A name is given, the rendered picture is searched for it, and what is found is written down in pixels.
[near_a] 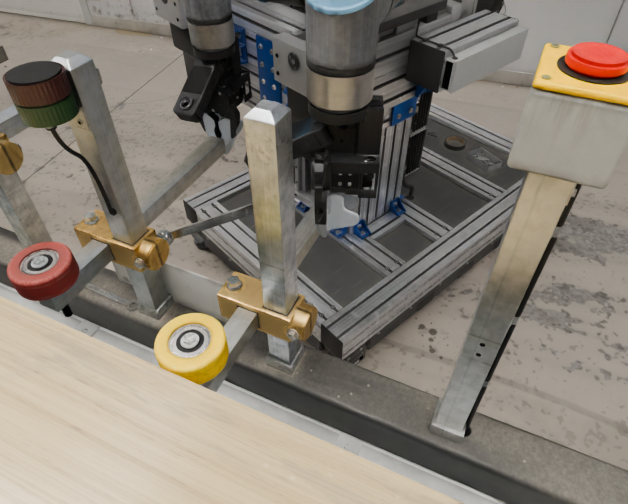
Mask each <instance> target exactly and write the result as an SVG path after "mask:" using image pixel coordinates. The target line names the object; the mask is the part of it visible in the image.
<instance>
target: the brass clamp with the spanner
mask: <svg viewBox="0 0 628 504"><path fill-rule="evenodd" d="M93 212H95V214H96V216H98V217H99V221H98V222H97V223H95V224H93V225H87V224H85V222H84V220H85V218H84V219H83V220H82V221H81V222H80V223H78V224H77V225H76V226H75V227H74V230H75V233H76V235H77V237H78V239H79V241H80V243H81V246H82V248H83V247H85V246H86V245H87V244H88V243H89V242H90V241H91V240H96V241H99V242H101V243H104V244H107V245H108V246H109V248H110V251H111V253H112V256H113V258H114V259H113V260H112V262H115V263H117V264H120V265H122V266H125V267H128V268H130V269H133V270H136V271H138V272H141V273H142V272H143V271H144V270H145V269H146V268H147V269H150V270H152V271H155V270H158V269H160V268H161V267H162V266H163V265H164V264H165V262H166V260H167V258H168V255H169V244H168V242H167V241H166V240H165V239H162V238H160V237H157V235H156V231H155V229H152V228H149V227H147V226H146V227H147V230H148V231H147V232H146V233H145V234H144V235H143V236H141V237H140V238H139V239H138V240H137V241H136V242H135V243H134V244H133V245H131V244H128V243H126V242H123V241H120V240H117V239H115V238H114V237H113V234H112V232H111V229H110V227H109V224H108V222H107V219H106V216H105V214H104V212H103V211H100V210H97V209H95V210H94V211H93Z"/></svg>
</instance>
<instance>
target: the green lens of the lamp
mask: <svg viewBox="0 0 628 504"><path fill-rule="evenodd" d="M13 103H14V102H13ZM14 105H15V108H16V110H17V112H18V114H19V116H20V118H21V120H22V122H23V124H25V125H26V126H29V127H32V128H49V127H54V126H58V125H61V124H64V123H66V122H68V121H70V120H72V119H73V118H75V117H76V116H77V114H78V113H79V106H78V104H77V101H76V98H75V95H74V93H73V90H71V93H70V95H69V96H68V97H67V98H66V99H65V100H63V101H61V102H60V103H57V104H55V105H52V106H48V107H43V108H24V107H21V106H19V105H17V104H15V103H14Z"/></svg>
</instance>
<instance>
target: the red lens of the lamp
mask: <svg viewBox="0 0 628 504"><path fill-rule="evenodd" d="M55 63H57V64H59V65H61V66H62V67H61V68H62V71H61V73H60V74H58V76H56V77H55V78H53V79H51V80H49V81H45V82H43V83H39V84H34V85H24V86H23V85H16V84H15V85H14V84H12V83H9V82H8V81H7V80H6V77H5V76H6V74H7V72H8V71H7V72H6V73H5V74H4V75H3V78H2V79H3V82H4V84H5V86H6V88H7V90H8V92H9V95H10V97H11V99H12V101H13V102H14V103H15V104H17V105H20V106H27V107H35V106H43V105H48V104H51V103H54V102H57V101H59V100H61V99H63V98H65V97H66V96H67V95H69V93H70V92H71V90H72V87H71V85H70V82H69V79H68V76H67V74H66V71H65V68H64V66H63V65H62V64H60V63H58V62H55Z"/></svg>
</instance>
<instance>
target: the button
mask: <svg viewBox="0 0 628 504"><path fill-rule="evenodd" d="M565 62H566V64H567V65H568V67H569V68H570V69H571V70H573V71H574V72H576V73H578V74H581V75H584V76H587V77H592V78H598V79H612V78H617V77H619V76H621V75H624V74H626V73H627V72H628V53H627V52H625V51H624V50H622V49H620V48H618V47H615V46H612V45H609V44H604V43H597V42H584V43H579V44H576V45H575V46H573V47H571V48H569V49H568V51H567V54H566V56H565Z"/></svg>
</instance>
